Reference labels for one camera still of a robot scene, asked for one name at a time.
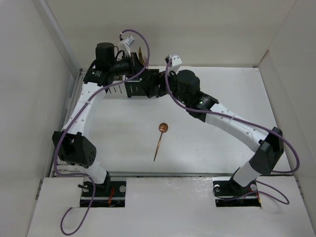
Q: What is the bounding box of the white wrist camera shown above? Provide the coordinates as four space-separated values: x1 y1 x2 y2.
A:
118 36 135 57
165 54 182 75

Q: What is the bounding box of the gold knife dark handle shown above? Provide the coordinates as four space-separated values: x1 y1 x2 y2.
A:
138 47 147 66

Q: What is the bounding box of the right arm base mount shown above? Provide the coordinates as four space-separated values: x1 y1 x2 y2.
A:
213 179 261 207

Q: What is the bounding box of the white utensil caddy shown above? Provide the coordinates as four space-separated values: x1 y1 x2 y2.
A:
107 75 127 98

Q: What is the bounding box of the black utensil caddy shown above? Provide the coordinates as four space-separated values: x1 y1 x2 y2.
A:
125 77 159 98

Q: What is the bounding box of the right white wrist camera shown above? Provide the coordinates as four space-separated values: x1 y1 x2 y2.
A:
165 54 182 75

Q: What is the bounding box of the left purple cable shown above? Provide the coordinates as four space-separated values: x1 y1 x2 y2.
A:
53 29 152 235

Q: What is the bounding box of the copper spoon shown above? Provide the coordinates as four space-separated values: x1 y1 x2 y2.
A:
154 122 168 161

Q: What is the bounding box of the aluminium frame left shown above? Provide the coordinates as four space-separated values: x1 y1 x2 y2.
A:
48 68 87 177

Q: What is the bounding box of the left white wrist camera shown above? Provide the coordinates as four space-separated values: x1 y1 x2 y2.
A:
118 36 135 57

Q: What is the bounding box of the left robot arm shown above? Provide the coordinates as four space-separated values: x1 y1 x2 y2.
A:
52 38 148 196

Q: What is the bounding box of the aluminium rail front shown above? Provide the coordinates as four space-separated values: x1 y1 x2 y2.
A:
108 171 232 178

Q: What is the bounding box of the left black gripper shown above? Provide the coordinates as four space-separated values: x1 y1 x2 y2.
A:
109 52 151 80

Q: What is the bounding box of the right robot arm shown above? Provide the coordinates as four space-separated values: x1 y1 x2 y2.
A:
143 70 284 195

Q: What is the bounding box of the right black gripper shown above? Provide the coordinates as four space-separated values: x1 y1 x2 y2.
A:
140 66 189 106

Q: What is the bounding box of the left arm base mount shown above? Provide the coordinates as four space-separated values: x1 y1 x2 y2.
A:
78 181 126 208

